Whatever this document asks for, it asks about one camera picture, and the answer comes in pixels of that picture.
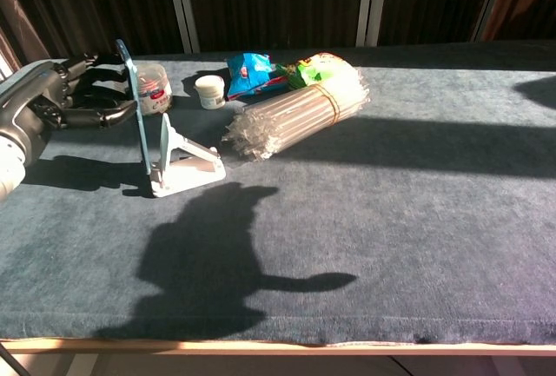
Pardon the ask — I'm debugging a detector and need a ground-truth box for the blue snack bag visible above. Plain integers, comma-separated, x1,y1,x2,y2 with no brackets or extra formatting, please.
225,51,290,102

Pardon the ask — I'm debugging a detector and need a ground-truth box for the bundle of clear straws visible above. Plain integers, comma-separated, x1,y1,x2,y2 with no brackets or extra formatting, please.
221,61,372,162

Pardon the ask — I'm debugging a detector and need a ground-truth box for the black smartphone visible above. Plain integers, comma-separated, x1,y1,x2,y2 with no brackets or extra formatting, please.
115,38,154,176

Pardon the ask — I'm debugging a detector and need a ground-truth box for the white window frame post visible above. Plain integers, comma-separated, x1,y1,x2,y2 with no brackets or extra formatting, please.
355,0,393,48
163,0,202,54
470,0,514,43

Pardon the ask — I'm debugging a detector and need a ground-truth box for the white folding phone stand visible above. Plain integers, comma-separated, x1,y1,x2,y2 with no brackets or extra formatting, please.
148,112,228,199

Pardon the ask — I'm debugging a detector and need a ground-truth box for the blue-grey table cloth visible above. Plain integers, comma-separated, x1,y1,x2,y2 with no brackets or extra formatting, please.
0,39,556,347

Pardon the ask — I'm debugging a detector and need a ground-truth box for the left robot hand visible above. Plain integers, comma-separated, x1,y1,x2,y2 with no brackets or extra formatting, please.
0,52,139,167

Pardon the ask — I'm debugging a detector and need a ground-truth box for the small white jar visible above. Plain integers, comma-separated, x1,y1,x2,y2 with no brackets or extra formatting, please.
194,75,228,111

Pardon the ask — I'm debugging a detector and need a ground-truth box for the green orange snack bag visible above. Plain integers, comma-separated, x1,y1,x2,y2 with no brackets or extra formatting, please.
277,51,348,90

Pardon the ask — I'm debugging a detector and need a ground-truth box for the clear plastic jar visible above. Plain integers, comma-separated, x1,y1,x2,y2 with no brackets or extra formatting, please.
129,62,174,117

